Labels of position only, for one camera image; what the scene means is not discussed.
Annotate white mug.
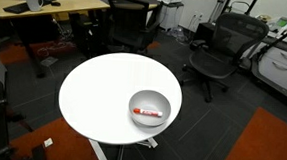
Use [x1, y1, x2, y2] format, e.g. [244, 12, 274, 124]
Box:
[25, 0, 44, 12]

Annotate black keyboard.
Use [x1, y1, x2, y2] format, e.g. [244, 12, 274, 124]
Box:
[4, 2, 30, 14]

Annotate red and white marker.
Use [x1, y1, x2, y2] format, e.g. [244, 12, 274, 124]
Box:
[133, 108, 163, 117]

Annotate round white table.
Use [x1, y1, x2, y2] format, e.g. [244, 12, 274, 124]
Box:
[58, 53, 183, 160]

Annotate black mesh office chair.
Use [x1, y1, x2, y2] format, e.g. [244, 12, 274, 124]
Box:
[182, 12, 269, 102]

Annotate black computer mouse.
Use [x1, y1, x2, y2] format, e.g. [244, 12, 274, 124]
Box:
[51, 1, 61, 7]

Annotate wooden desk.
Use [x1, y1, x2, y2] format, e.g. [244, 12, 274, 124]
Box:
[0, 0, 109, 78]

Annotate white drawer cabinet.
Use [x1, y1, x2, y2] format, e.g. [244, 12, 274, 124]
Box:
[251, 37, 287, 97]

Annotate white bowl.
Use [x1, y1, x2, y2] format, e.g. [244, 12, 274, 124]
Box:
[129, 90, 171, 127]

